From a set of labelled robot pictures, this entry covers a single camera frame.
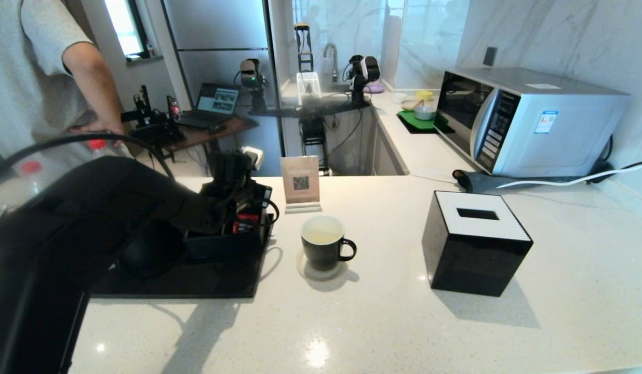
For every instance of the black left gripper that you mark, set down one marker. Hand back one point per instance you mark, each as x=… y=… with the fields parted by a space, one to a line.
x=238 y=200

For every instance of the black electric kettle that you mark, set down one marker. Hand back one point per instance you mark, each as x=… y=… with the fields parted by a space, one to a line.
x=149 y=254

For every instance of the black white background robot arm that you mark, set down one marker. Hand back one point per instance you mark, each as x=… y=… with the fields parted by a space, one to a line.
x=370 y=67

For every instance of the person's bare forearm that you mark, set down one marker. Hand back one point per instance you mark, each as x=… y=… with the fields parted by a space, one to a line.
x=100 y=83

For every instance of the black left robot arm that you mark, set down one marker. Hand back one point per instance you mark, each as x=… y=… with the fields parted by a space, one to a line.
x=92 y=218

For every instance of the red Nescafe sachet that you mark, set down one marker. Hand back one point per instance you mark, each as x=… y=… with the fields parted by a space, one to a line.
x=246 y=222

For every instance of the person's hand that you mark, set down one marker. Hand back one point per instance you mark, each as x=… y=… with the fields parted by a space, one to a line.
x=100 y=127

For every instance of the black compartment organizer box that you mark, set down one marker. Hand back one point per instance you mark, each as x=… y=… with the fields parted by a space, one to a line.
x=222 y=248

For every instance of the beige QR code sign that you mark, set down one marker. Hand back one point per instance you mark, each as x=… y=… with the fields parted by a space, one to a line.
x=300 y=179

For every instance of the brown wooden side table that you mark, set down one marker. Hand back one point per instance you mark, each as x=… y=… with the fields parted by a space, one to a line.
x=217 y=134

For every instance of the black computer mouse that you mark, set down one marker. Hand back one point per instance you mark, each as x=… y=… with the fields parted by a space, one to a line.
x=217 y=128

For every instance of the black serving tray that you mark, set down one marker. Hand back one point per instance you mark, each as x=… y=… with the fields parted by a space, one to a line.
x=206 y=280

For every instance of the round white coaster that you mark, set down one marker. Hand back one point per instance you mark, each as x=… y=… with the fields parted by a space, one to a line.
x=305 y=272

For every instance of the black mug white inside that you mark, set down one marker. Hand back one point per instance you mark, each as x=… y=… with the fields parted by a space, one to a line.
x=321 y=254

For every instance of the open laptop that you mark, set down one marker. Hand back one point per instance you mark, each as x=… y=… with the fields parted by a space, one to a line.
x=217 y=101

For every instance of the black tripod stand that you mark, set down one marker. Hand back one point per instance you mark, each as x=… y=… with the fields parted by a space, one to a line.
x=155 y=130

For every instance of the black handheld device red light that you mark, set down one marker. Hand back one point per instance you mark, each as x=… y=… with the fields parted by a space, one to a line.
x=173 y=108

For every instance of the clear water bottle red cap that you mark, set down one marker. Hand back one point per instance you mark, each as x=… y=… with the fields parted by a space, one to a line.
x=97 y=145
x=31 y=167

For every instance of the silver refrigerator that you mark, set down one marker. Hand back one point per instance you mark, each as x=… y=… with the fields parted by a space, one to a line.
x=222 y=31

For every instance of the chrome sink faucet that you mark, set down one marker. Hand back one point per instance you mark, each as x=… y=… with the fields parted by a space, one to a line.
x=333 y=54

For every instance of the purple plate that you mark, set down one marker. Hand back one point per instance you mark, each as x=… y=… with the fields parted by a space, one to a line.
x=377 y=88

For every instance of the small white bowl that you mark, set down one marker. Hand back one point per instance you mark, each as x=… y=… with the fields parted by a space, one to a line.
x=399 y=98

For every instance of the green mat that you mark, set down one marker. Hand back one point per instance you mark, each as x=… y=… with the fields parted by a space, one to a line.
x=412 y=122

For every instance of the beige plate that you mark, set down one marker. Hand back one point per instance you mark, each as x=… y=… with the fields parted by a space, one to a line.
x=408 y=106

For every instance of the grey bowl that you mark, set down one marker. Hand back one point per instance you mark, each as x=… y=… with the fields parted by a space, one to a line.
x=424 y=114

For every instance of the bright window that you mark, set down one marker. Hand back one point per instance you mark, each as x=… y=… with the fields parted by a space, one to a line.
x=123 y=26

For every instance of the yellow bowl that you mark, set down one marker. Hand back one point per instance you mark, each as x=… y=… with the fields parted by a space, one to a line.
x=424 y=96

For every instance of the black tissue box white lid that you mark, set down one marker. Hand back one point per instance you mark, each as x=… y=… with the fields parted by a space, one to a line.
x=466 y=259

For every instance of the person in grey t-shirt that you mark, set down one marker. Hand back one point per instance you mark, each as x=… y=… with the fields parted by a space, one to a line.
x=25 y=78

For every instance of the silver microwave oven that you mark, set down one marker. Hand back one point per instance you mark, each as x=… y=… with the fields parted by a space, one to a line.
x=560 y=130

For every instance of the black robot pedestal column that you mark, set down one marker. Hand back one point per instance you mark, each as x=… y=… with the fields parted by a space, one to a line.
x=314 y=140

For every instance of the grey camera head green light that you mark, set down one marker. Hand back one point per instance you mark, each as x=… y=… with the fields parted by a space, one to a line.
x=251 y=72

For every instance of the black upright gripper frame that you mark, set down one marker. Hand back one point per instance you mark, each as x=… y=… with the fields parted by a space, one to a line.
x=303 y=52

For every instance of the black wall socket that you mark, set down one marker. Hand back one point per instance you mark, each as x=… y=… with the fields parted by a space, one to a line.
x=490 y=57

